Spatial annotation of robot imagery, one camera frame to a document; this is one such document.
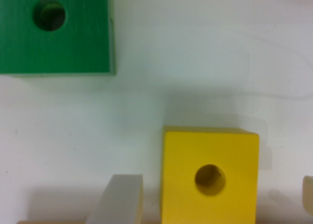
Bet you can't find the cream gripper right finger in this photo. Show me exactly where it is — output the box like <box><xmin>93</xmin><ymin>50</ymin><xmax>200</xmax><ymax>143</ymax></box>
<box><xmin>302</xmin><ymin>176</ymin><xmax>313</xmax><ymax>215</ymax></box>

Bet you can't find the green wooden block with hole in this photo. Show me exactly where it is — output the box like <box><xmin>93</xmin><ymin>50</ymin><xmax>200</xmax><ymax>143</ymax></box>
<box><xmin>0</xmin><ymin>0</ymin><xmax>115</xmax><ymax>76</ymax></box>

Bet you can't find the cream gripper left finger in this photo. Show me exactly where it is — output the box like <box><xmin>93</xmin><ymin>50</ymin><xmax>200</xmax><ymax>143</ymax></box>
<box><xmin>86</xmin><ymin>174</ymin><xmax>143</xmax><ymax>224</ymax></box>

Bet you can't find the yellow wooden block with hole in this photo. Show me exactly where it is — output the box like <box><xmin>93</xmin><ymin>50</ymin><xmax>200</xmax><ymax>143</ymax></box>
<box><xmin>160</xmin><ymin>126</ymin><xmax>259</xmax><ymax>224</ymax></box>

